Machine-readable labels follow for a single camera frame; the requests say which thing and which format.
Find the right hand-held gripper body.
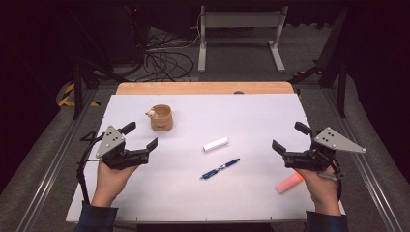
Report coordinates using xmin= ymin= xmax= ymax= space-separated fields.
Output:
xmin=283 ymin=126 xmax=367 ymax=172

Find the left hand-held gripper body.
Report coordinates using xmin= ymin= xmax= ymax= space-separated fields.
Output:
xmin=95 ymin=125 xmax=151 ymax=171

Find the wooden cup with small figure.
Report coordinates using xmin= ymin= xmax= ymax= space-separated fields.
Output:
xmin=145 ymin=103 xmax=174 ymax=132

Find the blue pen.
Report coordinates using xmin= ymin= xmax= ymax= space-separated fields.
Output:
xmin=199 ymin=158 xmax=241 ymax=181

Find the white cylindrical stick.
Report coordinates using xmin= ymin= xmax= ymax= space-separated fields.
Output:
xmin=202 ymin=136 xmax=229 ymax=153

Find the person's right hand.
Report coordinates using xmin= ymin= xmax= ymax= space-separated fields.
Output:
xmin=294 ymin=165 xmax=342 ymax=217

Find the person's left hand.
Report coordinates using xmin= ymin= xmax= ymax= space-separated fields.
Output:
xmin=91 ymin=160 xmax=139 ymax=208

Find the black metal stand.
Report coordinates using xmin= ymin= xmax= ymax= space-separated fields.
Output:
xmin=69 ymin=9 xmax=130 ymax=121
xmin=288 ymin=6 xmax=349 ymax=119

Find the yellow and black floor tape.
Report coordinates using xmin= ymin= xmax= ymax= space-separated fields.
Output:
xmin=57 ymin=82 xmax=102 ymax=108

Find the wooden table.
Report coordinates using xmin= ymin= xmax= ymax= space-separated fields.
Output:
xmin=115 ymin=81 xmax=295 ymax=96

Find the white table board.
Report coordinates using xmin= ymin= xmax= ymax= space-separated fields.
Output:
xmin=66 ymin=93 xmax=347 ymax=224

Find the black equipment box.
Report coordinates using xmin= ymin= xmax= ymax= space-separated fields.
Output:
xmin=105 ymin=3 xmax=151 ymax=66

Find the grey metal stand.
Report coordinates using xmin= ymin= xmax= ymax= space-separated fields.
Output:
xmin=196 ymin=5 xmax=289 ymax=73

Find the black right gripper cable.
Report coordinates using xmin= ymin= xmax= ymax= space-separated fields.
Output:
xmin=331 ymin=159 xmax=344 ymax=201

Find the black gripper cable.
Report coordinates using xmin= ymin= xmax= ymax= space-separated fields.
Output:
xmin=76 ymin=133 xmax=104 ymax=206
xmin=331 ymin=159 xmax=344 ymax=201

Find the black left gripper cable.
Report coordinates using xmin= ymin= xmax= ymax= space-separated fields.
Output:
xmin=76 ymin=133 xmax=104 ymax=206

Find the aluminium floor rail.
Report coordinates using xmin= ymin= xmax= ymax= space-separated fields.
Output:
xmin=322 ymin=86 xmax=404 ymax=232
xmin=15 ymin=88 xmax=98 ymax=232

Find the bundle of black floor cables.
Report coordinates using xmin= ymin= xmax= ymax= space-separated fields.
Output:
xmin=141 ymin=28 xmax=201 ymax=83

